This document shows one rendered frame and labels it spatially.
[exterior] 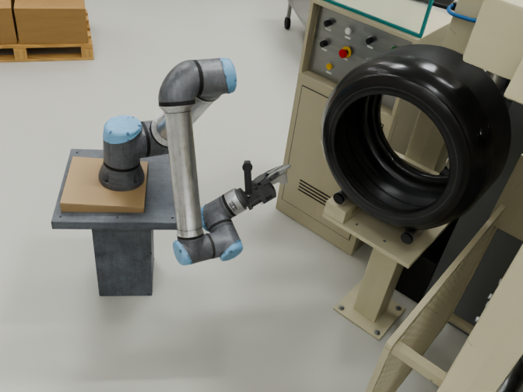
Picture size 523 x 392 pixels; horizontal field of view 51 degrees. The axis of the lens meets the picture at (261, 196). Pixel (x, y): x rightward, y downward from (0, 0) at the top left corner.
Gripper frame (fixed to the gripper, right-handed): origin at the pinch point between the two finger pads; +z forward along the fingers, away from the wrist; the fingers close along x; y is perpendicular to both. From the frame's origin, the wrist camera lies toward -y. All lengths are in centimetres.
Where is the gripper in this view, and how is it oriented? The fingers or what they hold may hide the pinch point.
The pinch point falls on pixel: (286, 165)
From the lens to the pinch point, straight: 192.1
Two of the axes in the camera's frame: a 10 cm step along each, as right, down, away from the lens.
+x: 0.0, 3.4, -9.4
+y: 5.2, 8.0, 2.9
